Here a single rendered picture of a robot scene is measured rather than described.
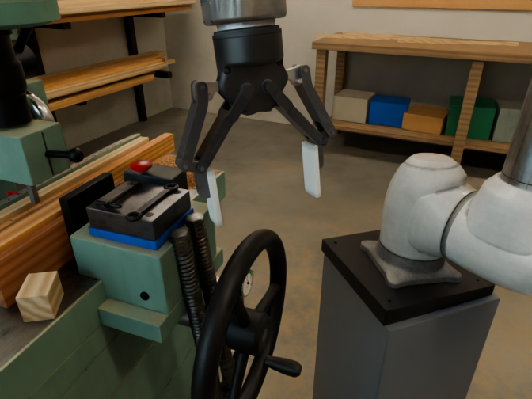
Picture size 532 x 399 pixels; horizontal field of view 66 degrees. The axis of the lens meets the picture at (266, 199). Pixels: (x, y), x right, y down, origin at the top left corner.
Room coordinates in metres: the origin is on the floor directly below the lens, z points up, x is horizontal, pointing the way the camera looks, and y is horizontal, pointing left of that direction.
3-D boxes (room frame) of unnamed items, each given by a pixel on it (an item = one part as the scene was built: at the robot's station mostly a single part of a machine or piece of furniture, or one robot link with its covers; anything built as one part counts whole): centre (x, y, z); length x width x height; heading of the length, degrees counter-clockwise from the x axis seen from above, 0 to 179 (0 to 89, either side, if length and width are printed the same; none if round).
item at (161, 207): (0.48, 0.16, 0.99); 0.13 x 0.11 x 0.06; 160
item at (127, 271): (0.48, 0.16, 0.91); 0.15 x 0.14 x 0.09; 160
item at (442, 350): (0.82, -0.35, 0.30); 0.30 x 0.30 x 0.60; 20
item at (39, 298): (0.37, 0.26, 0.92); 0.04 x 0.03 x 0.04; 10
